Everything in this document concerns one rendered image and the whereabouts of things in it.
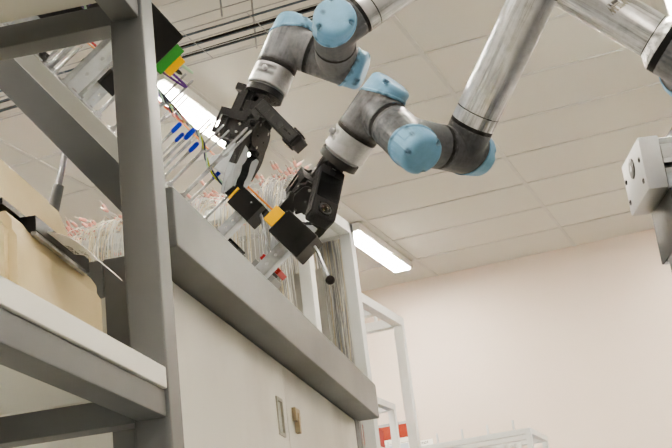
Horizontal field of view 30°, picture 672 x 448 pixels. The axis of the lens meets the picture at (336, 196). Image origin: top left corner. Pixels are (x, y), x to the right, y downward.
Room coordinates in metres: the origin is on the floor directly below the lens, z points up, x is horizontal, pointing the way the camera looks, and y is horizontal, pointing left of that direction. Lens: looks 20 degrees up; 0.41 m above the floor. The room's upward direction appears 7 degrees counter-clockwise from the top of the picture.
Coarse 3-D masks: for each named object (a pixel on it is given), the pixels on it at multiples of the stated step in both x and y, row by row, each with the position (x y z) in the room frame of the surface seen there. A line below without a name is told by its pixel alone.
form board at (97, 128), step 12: (0, 24) 1.22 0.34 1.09; (24, 60) 1.21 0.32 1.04; (36, 60) 1.21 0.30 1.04; (36, 72) 1.21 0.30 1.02; (48, 72) 1.21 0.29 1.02; (48, 84) 1.21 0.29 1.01; (60, 84) 1.21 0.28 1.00; (60, 96) 1.21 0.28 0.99; (72, 96) 1.21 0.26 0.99; (72, 108) 1.21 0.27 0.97; (84, 108) 1.20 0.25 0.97; (84, 120) 1.20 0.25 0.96; (96, 120) 1.20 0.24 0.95; (96, 132) 1.20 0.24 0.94; (108, 132) 1.20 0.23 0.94; (108, 144) 1.20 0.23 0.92
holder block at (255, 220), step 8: (240, 192) 2.05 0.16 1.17; (248, 192) 2.05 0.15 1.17; (232, 200) 2.05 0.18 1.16; (240, 200) 2.05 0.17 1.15; (248, 200) 2.05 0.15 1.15; (256, 200) 2.04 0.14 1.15; (240, 208) 2.05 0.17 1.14; (248, 208) 2.05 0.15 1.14; (256, 208) 2.04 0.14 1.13; (264, 208) 2.05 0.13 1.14; (248, 216) 2.04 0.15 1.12; (256, 216) 2.05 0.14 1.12; (264, 216) 2.07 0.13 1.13; (256, 224) 2.07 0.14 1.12
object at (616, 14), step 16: (560, 0) 2.07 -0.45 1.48; (576, 0) 2.06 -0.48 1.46; (592, 0) 2.05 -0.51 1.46; (608, 0) 2.04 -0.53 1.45; (624, 0) 2.05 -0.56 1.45; (576, 16) 2.09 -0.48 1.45; (592, 16) 2.07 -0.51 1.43; (608, 16) 2.06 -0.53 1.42; (624, 16) 2.05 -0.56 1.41; (640, 16) 2.05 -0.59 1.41; (656, 16) 2.05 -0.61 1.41; (608, 32) 2.08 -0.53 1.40; (624, 32) 2.06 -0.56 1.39; (640, 32) 2.05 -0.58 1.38; (656, 32) 2.05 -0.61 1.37; (640, 48) 2.08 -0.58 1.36; (656, 48) 2.05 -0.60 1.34; (656, 64) 2.07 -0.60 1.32
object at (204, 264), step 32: (192, 224) 1.25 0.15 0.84; (192, 256) 1.24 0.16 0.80; (224, 256) 1.36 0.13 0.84; (192, 288) 1.34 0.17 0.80; (224, 288) 1.36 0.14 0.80; (256, 288) 1.50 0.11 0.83; (224, 320) 1.50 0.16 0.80; (256, 320) 1.52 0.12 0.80; (288, 320) 1.66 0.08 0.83; (288, 352) 1.72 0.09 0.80; (320, 352) 1.86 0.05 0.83; (320, 384) 1.97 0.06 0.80; (352, 384) 2.10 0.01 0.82; (352, 416) 2.30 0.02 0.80
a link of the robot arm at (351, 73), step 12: (312, 36) 2.04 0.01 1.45; (312, 48) 2.04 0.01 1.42; (360, 48) 2.05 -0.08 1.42; (312, 60) 2.04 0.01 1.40; (348, 60) 2.01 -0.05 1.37; (360, 60) 2.04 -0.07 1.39; (312, 72) 2.07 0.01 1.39; (324, 72) 2.05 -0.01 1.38; (336, 72) 2.04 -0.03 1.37; (348, 72) 2.05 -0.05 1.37; (360, 72) 2.04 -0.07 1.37; (348, 84) 2.07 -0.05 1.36; (360, 84) 2.08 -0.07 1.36
